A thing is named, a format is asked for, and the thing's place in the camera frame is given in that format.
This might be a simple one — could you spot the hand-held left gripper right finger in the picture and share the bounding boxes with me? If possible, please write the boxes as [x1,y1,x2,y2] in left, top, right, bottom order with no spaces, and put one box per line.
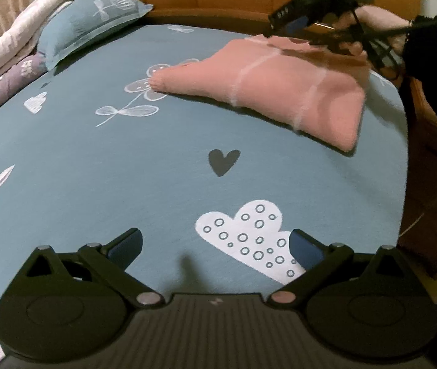
[267,228,429,309]

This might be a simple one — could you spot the pink floral folded quilt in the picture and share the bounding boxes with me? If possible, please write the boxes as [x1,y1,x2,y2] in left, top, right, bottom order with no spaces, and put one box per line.
[0,0,75,89]

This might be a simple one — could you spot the wooden nightstand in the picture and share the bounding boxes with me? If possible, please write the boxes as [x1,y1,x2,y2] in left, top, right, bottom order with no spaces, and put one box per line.
[397,71,437,281]

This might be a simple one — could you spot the pink striped knit sweater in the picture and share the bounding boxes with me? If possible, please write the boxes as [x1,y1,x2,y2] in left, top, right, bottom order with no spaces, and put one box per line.
[150,35,369,152]

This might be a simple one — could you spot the person's right forearm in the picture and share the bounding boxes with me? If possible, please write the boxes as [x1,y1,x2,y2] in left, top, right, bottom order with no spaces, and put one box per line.
[401,13,437,124]

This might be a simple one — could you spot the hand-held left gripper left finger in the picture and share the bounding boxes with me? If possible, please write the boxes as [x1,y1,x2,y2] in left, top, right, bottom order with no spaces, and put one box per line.
[9,228,165,309]

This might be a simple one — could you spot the blue printed pillow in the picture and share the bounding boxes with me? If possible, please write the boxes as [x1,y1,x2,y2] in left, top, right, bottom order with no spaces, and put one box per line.
[38,0,154,70]

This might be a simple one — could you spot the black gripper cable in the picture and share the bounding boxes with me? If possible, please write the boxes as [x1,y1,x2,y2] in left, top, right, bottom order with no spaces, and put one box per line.
[351,6,413,73]

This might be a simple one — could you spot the blue printed bed sheet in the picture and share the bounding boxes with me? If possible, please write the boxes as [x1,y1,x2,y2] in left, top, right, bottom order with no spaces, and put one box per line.
[0,23,409,354]

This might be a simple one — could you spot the person's right hand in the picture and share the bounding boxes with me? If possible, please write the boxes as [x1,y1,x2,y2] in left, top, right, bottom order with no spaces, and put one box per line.
[336,6,411,60]

